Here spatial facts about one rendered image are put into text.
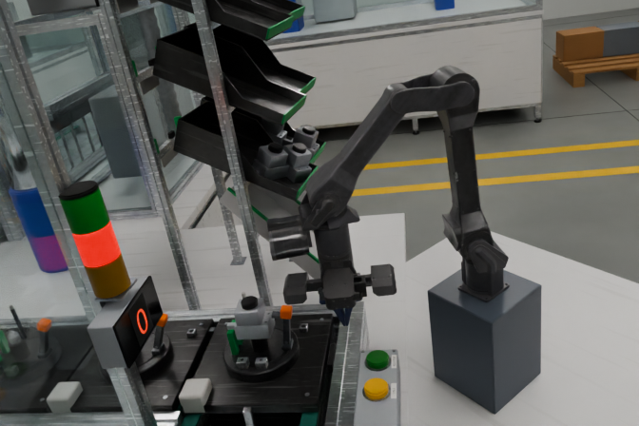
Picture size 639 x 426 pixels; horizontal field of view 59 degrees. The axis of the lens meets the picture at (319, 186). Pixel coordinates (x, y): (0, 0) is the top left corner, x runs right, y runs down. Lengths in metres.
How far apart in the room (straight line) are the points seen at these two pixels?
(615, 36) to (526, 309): 5.53
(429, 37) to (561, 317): 3.63
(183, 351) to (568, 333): 0.77
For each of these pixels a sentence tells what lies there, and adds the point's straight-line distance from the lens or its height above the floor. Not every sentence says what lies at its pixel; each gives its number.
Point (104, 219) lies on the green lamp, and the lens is 0.79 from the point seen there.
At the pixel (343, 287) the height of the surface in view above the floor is 1.16.
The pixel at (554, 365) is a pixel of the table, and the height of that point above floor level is 0.86.
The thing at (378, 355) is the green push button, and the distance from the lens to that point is 1.06.
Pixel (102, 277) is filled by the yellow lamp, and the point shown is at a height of 1.29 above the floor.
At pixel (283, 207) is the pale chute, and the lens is 1.32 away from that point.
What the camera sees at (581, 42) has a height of 0.32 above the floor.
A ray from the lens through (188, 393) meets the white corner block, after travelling 1.05.
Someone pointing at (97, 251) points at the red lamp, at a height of 1.33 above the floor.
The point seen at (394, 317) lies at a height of 0.86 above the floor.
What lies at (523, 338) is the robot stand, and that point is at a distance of 1.08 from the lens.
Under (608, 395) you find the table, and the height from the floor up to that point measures 0.86.
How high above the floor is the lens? 1.66
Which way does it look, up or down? 24 degrees down
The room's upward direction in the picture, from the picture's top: 9 degrees counter-clockwise
